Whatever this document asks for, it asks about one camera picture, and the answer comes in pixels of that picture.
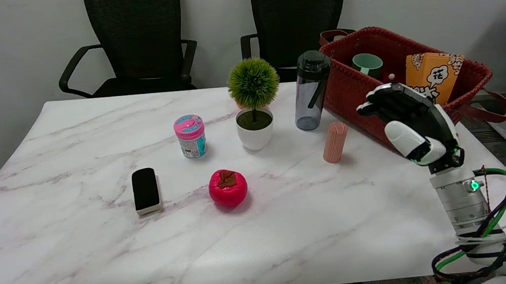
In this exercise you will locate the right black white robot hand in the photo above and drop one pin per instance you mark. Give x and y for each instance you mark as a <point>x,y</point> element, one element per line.
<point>417,111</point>

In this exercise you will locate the ribbed wooden cylinder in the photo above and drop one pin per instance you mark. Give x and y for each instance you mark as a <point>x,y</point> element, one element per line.
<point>335,142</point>

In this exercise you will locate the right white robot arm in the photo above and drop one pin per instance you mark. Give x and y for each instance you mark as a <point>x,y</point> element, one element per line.
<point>463,206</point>

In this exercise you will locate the orange popcorn box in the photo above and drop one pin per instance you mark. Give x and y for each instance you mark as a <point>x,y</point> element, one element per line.
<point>433,76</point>

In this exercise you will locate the red woven basket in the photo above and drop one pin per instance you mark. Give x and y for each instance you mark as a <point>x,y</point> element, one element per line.
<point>353,93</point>

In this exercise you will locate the green mug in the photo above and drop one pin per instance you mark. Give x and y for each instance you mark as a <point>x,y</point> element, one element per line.
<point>366,64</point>

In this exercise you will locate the dark transparent water bottle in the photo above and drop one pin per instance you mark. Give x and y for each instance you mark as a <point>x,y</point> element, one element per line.
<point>310,92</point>

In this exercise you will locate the black mesh office chair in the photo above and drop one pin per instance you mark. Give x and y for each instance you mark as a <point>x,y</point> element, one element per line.
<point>297,12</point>
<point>135,29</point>

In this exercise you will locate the artificial plant in white pot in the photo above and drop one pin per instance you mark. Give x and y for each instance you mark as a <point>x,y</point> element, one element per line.
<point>253,83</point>

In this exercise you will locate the red toy persimmon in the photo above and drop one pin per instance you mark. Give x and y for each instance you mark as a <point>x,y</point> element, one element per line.
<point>227,193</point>

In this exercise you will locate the pink lid plastic jar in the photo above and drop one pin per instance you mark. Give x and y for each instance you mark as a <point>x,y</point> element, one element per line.
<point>190,138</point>

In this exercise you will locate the black whiteboard eraser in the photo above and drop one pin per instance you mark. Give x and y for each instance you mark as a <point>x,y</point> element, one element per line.
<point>145,189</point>

